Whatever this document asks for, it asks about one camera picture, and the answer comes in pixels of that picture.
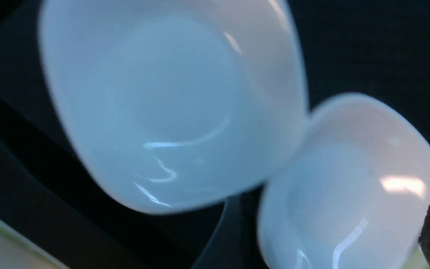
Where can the white square dish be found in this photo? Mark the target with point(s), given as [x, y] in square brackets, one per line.
[173, 105]
[355, 195]

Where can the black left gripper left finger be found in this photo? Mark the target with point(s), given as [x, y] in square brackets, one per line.
[223, 249]

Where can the black serving tray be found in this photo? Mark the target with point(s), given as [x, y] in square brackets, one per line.
[376, 47]

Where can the large white plastic tub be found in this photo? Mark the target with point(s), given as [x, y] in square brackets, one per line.
[6, 246]

